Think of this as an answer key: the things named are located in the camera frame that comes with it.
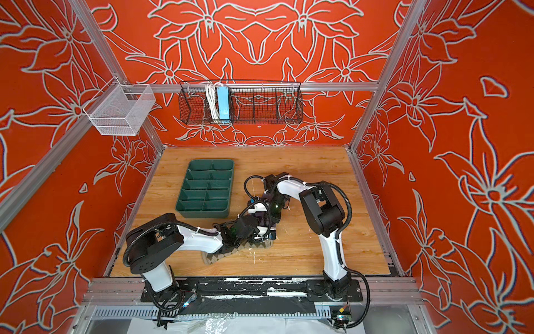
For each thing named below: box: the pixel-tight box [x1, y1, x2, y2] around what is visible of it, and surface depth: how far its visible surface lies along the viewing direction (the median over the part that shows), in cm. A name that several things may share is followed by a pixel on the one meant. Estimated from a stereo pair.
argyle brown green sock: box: [201, 237, 274, 266], surface depth 82 cm
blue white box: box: [216, 86, 231, 124], surface depth 91 cm
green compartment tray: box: [175, 158, 235, 219], surface depth 100 cm
